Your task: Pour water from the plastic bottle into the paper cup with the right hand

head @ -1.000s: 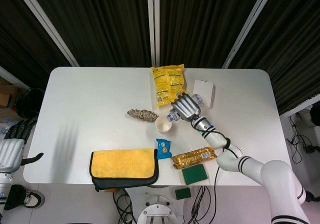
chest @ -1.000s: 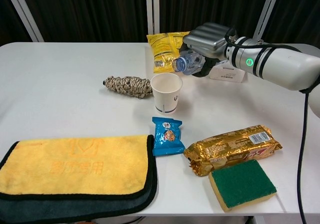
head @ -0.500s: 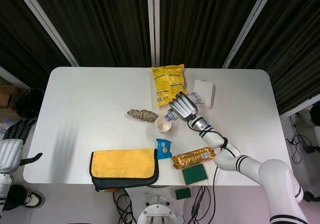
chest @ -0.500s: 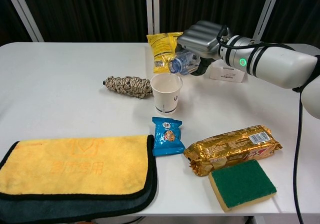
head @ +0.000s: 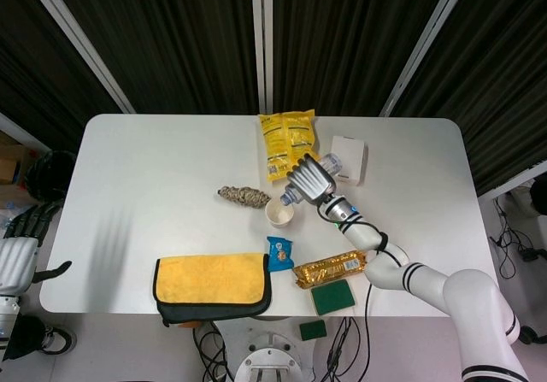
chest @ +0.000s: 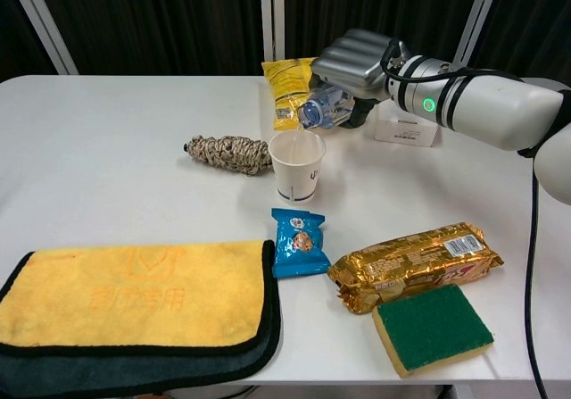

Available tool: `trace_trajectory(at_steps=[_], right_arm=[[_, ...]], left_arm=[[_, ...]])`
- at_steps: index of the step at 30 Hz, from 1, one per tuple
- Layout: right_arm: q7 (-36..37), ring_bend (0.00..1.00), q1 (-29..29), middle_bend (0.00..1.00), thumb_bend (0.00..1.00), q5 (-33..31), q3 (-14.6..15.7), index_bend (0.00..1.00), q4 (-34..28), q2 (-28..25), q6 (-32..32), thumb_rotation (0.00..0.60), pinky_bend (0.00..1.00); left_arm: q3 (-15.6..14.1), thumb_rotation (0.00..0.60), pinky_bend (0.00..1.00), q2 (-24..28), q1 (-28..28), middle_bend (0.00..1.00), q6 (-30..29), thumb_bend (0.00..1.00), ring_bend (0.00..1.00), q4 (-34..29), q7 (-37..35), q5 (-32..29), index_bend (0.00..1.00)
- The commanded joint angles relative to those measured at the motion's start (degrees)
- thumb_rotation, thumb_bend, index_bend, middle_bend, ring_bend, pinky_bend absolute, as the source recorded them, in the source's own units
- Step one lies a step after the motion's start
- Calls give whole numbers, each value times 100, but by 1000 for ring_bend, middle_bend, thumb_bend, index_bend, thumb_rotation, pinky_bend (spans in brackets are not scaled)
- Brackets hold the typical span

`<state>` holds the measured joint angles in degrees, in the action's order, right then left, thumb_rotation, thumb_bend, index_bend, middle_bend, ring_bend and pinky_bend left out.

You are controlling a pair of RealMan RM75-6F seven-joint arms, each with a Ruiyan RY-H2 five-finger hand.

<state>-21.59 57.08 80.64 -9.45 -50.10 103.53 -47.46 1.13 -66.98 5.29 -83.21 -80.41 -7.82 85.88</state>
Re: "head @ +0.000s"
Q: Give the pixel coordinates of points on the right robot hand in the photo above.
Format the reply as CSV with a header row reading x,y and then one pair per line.
x,y
311,179

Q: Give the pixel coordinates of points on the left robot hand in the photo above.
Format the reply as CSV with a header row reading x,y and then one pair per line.
x,y
19,256

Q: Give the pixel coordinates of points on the clear plastic water bottle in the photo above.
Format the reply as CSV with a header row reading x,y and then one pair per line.
x,y
331,162

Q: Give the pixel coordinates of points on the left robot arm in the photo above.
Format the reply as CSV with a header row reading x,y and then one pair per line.
x,y
8,326

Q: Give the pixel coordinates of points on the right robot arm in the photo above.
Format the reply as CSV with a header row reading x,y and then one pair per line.
x,y
427,279

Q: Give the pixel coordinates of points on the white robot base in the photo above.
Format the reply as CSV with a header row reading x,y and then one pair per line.
x,y
273,356

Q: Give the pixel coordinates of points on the white paper cup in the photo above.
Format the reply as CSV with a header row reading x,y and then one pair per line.
x,y
278,216

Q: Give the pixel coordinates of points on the yellow snack bag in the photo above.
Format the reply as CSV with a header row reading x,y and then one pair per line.
x,y
287,142

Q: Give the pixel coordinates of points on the white cardboard box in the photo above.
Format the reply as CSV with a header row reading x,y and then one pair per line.
x,y
352,155

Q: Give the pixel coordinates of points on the blue snack packet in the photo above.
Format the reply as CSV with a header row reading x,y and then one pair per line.
x,y
279,254

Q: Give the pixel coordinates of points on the black waste bin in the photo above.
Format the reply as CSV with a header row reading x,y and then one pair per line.
x,y
49,176

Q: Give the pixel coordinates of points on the gold foil biscuit pack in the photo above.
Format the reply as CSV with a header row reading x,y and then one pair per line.
x,y
331,268

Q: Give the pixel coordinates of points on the black shoe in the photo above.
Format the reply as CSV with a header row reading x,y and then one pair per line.
x,y
57,340

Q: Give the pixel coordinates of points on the brown cardboard box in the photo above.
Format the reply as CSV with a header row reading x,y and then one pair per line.
x,y
10,160

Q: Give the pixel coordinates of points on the green scouring sponge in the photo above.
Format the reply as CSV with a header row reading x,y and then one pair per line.
x,y
333,297
313,330

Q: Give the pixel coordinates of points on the yellow and black cloth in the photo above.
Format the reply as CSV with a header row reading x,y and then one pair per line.
x,y
211,288

